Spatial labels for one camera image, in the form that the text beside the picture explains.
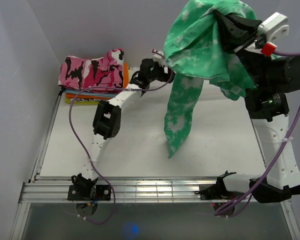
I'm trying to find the light blue folded trousers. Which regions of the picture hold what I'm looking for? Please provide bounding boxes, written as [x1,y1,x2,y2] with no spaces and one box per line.
[64,88,120,97]

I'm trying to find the orange folded trousers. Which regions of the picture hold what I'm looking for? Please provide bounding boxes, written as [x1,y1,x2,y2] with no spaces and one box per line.
[64,62,130,99]

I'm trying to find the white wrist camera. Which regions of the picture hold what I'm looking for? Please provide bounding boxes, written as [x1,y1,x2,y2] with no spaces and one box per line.
[257,12,290,57]
[151,49,168,67]

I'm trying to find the yellow patterned folded trousers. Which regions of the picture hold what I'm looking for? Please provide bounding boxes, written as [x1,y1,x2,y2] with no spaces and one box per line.
[65,97,101,106]

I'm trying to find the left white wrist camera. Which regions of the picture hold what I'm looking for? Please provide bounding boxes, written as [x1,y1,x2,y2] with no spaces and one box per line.
[151,49,168,67]

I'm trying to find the green tie-dye trousers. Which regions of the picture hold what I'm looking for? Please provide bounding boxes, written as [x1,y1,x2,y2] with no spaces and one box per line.
[163,0,256,157]

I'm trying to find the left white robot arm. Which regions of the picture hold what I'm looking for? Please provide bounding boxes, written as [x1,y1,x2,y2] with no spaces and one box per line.
[69,53,175,200]

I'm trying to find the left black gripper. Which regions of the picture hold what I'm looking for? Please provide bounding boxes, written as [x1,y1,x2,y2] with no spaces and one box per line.
[147,60,176,84]

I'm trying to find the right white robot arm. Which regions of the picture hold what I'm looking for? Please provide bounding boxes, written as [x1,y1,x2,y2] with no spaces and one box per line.
[213,10,300,203]

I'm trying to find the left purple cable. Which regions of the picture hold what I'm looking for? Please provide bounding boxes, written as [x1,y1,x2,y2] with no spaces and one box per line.
[68,72,176,225]

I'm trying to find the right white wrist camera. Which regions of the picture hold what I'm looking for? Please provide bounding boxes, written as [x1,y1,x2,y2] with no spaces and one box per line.
[257,12,290,57]

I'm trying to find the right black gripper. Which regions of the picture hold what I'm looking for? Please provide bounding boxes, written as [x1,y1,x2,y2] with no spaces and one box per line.
[214,5,270,88]

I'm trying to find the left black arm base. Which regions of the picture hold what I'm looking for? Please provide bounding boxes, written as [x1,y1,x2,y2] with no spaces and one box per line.
[67,184,112,201]

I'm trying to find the aluminium frame rail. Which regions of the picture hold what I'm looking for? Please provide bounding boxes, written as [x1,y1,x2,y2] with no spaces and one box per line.
[18,177,216,204]

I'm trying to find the pink camouflage folded trousers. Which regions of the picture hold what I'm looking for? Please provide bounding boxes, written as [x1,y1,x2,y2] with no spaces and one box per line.
[58,48,129,92]

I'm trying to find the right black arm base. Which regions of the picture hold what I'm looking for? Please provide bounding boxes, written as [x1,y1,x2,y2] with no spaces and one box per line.
[194,184,233,200]

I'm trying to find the purple cable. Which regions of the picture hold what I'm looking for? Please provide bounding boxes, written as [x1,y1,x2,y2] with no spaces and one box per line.
[213,48,300,217]
[68,72,176,225]

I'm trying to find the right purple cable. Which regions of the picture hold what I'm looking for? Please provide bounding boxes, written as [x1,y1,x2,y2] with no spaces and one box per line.
[213,48,300,217]

